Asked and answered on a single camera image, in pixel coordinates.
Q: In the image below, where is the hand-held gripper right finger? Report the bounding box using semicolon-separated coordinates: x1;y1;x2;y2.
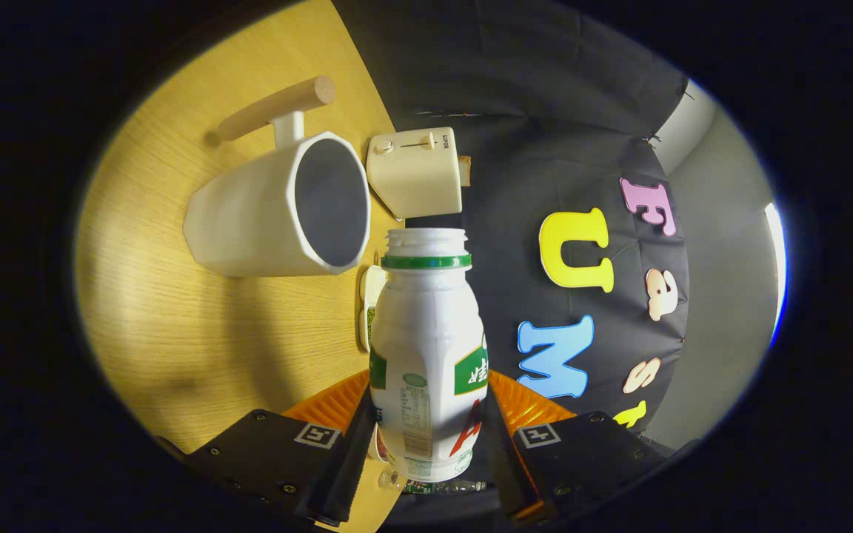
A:
480;369;701;526

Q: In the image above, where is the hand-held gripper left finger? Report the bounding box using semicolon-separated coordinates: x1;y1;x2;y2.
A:
156;369;379;528

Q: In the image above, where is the white juice bottle green label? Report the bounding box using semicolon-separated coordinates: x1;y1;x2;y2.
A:
367;227;489;483

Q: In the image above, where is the white cup wooden handle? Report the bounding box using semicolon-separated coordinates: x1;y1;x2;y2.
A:
183;76;372;278

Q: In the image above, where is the wooden table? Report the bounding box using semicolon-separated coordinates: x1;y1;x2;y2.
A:
75;0;407;533

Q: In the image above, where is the white divided bean tray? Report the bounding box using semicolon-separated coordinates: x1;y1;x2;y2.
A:
358;265;389;353

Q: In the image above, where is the cream toaster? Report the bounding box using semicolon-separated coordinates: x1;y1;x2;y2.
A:
366;127;464;221

